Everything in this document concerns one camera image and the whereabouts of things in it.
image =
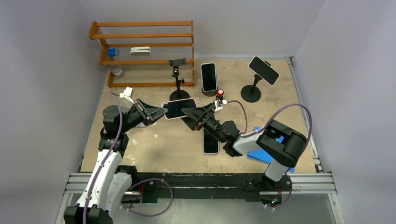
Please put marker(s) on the clear small jar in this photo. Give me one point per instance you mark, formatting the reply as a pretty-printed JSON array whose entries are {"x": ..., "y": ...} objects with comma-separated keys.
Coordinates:
[{"x": 116, "y": 70}]

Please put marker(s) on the round brown phone dock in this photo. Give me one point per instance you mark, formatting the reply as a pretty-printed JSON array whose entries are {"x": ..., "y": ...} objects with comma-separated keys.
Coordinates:
[{"x": 209, "y": 93}]

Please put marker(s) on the red cap black stamp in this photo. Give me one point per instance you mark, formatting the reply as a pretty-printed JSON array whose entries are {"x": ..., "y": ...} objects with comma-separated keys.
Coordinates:
[{"x": 220, "y": 94}]

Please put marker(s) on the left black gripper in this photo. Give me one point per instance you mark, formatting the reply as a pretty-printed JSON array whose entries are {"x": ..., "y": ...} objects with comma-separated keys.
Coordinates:
[{"x": 147, "y": 112}]

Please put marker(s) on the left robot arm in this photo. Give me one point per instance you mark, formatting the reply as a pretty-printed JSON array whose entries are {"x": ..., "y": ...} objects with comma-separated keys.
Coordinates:
[{"x": 109, "y": 180}]

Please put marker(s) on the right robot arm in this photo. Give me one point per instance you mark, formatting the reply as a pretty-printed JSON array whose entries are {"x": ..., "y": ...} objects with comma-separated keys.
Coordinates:
[{"x": 284, "y": 144}]

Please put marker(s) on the white eraser block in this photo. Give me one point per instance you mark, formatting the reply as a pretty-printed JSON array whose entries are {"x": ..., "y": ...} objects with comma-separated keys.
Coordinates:
[{"x": 140, "y": 51}]

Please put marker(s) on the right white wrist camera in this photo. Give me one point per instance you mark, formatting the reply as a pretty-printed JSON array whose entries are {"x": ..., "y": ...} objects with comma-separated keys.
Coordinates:
[{"x": 219, "y": 105}]

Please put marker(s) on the black phone stand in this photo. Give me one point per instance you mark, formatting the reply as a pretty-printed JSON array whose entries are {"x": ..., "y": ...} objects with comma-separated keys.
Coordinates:
[
  {"x": 251, "y": 93},
  {"x": 178, "y": 94}
]

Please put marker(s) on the wooden shelf rack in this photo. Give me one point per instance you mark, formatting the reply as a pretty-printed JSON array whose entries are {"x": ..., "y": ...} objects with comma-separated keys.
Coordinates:
[{"x": 167, "y": 39}]

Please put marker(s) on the blue white small box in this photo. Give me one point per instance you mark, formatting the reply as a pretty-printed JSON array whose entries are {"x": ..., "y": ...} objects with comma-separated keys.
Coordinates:
[{"x": 113, "y": 52}]

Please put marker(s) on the blue notebook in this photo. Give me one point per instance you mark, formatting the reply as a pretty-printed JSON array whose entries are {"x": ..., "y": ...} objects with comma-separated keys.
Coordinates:
[{"x": 262, "y": 155}]

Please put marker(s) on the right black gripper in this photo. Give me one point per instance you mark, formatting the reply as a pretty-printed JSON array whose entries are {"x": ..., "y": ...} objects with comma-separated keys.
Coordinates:
[{"x": 196, "y": 113}]

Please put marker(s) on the white case smartphone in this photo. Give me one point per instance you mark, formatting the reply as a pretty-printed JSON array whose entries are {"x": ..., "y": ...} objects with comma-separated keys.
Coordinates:
[{"x": 263, "y": 69}]

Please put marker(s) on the silver folding phone stand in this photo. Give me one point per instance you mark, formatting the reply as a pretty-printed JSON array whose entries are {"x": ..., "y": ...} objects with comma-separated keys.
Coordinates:
[{"x": 131, "y": 117}]

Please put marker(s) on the light blue case smartphone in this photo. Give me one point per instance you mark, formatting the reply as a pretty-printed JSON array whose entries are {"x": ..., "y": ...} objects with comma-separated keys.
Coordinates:
[{"x": 209, "y": 77}]

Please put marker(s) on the pink case smartphone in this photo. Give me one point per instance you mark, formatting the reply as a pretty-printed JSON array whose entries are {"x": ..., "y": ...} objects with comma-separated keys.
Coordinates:
[{"x": 175, "y": 108}]

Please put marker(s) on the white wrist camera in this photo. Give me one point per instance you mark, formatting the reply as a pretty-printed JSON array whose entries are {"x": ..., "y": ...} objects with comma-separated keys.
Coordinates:
[
  {"x": 126, "y": 95},
  {"x": 219, "y": 105}
]

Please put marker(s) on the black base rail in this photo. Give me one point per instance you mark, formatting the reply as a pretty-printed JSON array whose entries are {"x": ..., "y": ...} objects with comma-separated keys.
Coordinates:
[{"x": 251, "y": 187}]

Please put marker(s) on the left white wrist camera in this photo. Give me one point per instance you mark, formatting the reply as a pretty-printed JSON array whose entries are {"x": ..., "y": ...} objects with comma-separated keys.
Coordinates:
[{"x": 126, "y": 95}]

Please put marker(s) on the lavender case smartphone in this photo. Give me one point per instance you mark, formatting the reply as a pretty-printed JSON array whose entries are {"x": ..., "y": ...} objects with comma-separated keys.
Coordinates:
[{"x": 210, "y": 144}]

